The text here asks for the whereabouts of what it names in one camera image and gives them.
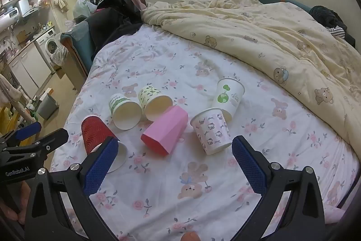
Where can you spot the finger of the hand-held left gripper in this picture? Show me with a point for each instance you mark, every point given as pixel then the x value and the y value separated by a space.
pixel 26 130
pixel 55 136

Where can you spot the cream bear print quilt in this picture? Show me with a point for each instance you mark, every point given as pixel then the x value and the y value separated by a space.
pixel 253 32

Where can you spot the grey trash bin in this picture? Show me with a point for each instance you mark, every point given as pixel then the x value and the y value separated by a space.
pixel 48 107

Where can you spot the pink faceted cup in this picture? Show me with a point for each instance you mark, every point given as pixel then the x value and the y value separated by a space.
pixel 166 128

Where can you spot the green patterned paper cup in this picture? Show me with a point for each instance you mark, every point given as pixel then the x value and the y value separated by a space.
pixel 149 94

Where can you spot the striped garment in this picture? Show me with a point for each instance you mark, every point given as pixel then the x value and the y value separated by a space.
pixel 337 31

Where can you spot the red ribbed paper cup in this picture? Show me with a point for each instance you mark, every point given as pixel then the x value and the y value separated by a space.
pixel 94 132

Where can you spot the yellow object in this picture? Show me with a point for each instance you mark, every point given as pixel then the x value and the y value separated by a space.
pixel 5 119

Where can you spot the white kitchen base cabinet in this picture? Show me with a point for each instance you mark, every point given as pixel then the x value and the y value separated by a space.
pixel 28 66

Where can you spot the pile of dark clothes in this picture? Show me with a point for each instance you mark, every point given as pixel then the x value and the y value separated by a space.
pixel 112 20

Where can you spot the floral white bed sheet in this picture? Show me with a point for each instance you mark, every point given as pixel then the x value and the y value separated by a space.
pixel 169 66

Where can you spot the white plastic bag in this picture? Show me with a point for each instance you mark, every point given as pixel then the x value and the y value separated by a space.
pixel 81 6

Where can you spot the beige hanging towel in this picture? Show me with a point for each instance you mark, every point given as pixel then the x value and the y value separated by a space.
pixel 10 91

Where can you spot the white water heater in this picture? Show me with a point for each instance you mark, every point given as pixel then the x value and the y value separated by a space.
pixel 8 19

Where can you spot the white cat print paper cup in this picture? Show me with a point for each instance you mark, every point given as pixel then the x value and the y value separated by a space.
pixel 211 131

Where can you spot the white washing machine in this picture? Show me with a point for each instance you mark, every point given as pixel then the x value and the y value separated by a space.
pixel 46 40

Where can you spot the beige hanging cloth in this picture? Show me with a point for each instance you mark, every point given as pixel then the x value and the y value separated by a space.
pixel 60 2

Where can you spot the teal bed footboard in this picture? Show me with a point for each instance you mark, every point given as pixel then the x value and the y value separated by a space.
pixel 79 40

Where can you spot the white cup with green band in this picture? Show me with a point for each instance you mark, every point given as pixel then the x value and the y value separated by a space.
pixel 124 116

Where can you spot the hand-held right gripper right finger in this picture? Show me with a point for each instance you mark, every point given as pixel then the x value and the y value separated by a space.
pixel 249 166

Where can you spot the white cup with globe print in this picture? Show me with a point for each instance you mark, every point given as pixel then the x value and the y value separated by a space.
pixel 228 97

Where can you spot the pink cloth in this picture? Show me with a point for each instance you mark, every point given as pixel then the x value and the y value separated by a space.
pixel 335 215

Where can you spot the light laundry bundle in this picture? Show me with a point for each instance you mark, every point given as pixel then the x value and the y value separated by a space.
pixel 57 56

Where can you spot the dark garment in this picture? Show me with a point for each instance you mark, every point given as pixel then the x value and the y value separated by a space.
pixel 324 15

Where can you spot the range hood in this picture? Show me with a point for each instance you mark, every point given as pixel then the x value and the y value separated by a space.
pixel 24 5

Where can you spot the person's left hand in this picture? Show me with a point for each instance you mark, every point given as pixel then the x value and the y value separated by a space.
pixel 10 212

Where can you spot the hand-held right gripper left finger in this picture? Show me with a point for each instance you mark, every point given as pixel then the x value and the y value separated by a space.
pixel 100 166

